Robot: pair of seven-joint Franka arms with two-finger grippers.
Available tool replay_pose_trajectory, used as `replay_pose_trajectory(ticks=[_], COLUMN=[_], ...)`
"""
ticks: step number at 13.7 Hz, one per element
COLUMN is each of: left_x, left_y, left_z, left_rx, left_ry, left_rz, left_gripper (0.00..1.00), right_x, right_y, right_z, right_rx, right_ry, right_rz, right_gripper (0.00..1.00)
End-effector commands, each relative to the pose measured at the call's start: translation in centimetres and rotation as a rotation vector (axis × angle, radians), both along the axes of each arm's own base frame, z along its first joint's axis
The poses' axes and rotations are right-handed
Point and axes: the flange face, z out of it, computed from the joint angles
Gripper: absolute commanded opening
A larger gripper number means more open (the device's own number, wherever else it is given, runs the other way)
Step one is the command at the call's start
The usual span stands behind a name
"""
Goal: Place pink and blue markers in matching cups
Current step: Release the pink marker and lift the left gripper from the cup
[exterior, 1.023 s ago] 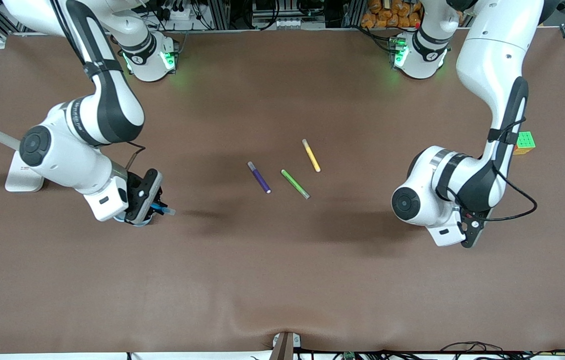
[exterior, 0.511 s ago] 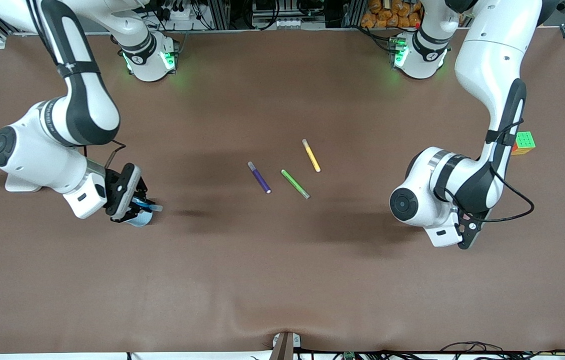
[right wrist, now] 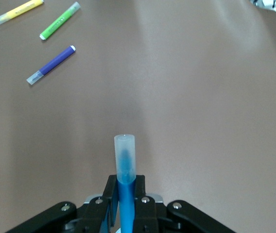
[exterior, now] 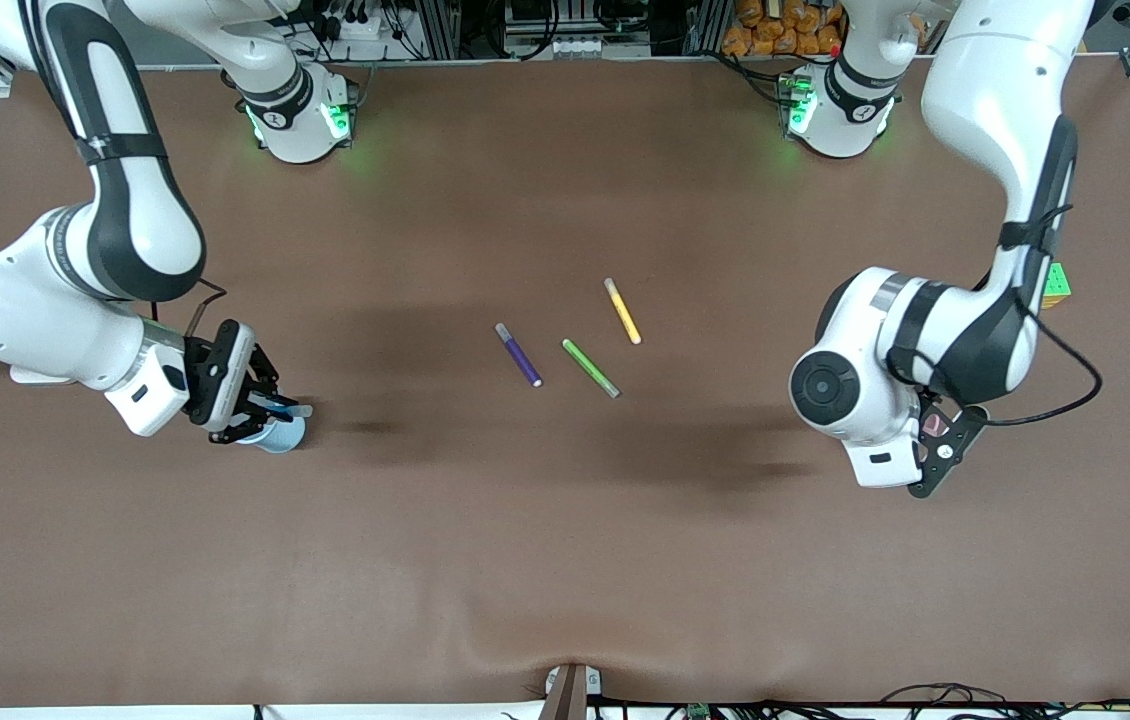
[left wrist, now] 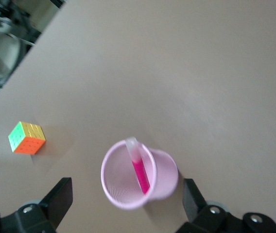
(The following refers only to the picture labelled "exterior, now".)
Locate orange packaged items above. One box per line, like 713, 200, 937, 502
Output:
722, 0, 844, 58

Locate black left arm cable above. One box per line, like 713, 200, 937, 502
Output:
975, 205, 1105, 428

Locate yellow marker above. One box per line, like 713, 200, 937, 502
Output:
603, 277, 643, 346

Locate green marker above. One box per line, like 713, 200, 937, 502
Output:
561, 338, 622, 400

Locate metal table edge clamp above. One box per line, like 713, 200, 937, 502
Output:
538, 663, 603, 720

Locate white power strip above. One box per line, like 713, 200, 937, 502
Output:
320, 8, 396, 41

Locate blue marker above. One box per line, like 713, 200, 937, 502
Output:
247, 392, 314, 419

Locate light blue plastic cup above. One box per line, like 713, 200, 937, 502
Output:
233, 414, 307, 455

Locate purple marker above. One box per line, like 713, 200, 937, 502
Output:
494, 322, 544, 389

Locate white socket bar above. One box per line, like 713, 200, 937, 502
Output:
505, 33, 653, 58

